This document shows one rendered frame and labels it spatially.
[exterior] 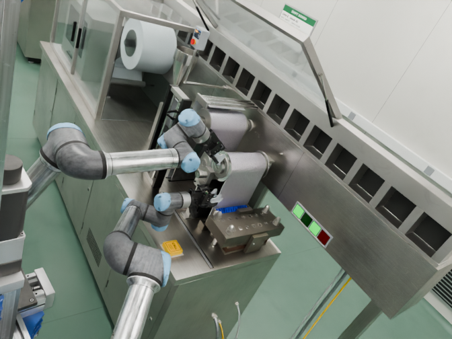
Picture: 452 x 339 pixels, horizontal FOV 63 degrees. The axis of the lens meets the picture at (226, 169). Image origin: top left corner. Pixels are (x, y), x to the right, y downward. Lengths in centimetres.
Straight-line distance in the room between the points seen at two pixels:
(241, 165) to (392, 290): 82
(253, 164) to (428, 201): 77
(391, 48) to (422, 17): 37
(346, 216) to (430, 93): 254
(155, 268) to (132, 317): 17
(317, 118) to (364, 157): 30
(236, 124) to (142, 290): 102
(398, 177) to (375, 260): 36
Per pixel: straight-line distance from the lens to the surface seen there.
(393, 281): 168
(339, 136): 173
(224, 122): 189
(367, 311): 198
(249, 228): 185
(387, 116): 424
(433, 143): 404
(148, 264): 130
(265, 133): 201
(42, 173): 139
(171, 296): 176
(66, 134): 133
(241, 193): 190
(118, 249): 132
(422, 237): 168
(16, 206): 93
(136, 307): 126
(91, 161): 125
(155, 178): 202
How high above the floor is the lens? 210
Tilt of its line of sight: 29 degrees down
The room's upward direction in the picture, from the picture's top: 25 degrees clockwise
